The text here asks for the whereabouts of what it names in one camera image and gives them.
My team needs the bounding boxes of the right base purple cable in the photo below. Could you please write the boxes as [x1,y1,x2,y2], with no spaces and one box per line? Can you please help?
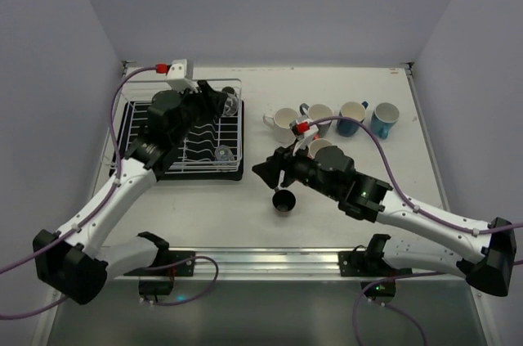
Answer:
[351,270,430,346]

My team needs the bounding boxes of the clear small glass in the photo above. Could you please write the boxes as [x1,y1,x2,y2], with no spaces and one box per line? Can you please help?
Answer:
[214,145,235,167]
[221,94,239,117]

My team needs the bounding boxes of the dark blue mug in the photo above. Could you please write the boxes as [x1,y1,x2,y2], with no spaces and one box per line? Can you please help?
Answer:
[336,101,369,137]

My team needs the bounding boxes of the black cup beige rim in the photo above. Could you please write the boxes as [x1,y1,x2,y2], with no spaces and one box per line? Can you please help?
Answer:
[222,86,235,94]

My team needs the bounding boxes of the orange cup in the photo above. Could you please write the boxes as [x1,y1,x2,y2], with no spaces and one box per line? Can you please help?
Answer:
[308,138,333,159]

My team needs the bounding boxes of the light blue mug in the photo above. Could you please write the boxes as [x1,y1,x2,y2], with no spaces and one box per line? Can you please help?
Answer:
[370,102,400,140]

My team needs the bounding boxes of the white wire dish rack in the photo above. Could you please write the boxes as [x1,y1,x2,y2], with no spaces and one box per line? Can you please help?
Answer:
[117,80,244,181]

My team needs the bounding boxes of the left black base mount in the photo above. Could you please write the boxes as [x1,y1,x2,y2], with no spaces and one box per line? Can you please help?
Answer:
[124,250,195,302]

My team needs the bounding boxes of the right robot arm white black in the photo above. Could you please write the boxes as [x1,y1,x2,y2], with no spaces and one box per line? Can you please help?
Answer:
[253,146,516,297]

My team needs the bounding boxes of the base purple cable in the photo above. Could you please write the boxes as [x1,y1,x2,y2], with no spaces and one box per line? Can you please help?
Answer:
[141,255,219,307]
[351,270,430,346]

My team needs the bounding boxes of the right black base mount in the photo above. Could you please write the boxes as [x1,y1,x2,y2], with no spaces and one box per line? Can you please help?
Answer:
[337,234,413,303]

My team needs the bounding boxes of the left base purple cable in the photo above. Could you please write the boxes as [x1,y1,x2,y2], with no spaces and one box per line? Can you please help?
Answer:
[141,255,219,307]

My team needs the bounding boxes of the aluminium mounting rail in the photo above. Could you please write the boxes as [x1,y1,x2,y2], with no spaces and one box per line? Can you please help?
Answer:
[51,245,483,281]

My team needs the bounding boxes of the grey mug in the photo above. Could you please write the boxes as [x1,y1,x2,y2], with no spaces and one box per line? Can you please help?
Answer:
[299,103,333,138]

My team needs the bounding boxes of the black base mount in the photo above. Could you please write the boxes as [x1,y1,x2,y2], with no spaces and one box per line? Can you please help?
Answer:
[337,234,413,303]
[124,250,195,302]

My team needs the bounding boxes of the white mug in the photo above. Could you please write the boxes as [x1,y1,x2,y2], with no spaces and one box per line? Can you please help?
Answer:
[262,108,299,144]

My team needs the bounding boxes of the brown cup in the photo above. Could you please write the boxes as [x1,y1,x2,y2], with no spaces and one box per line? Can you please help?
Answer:
[271,188,297,216]

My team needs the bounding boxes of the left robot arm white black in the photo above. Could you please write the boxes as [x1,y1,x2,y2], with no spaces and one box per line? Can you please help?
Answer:
[33,80,237,305]

